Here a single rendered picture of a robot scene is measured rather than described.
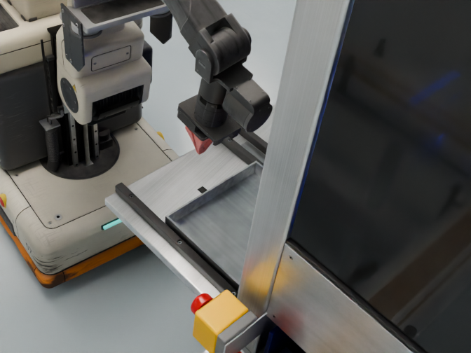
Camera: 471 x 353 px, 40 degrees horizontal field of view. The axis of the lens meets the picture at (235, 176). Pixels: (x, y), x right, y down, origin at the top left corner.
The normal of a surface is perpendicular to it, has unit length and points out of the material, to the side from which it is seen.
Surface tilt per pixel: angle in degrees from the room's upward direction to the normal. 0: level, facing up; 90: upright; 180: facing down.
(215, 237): 0
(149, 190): 0
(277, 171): 90
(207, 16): 31
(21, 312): 0
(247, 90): 15
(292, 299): 90
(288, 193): 90
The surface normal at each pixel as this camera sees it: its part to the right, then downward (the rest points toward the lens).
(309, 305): -0.72, 0.44
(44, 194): 0.11, -0.69
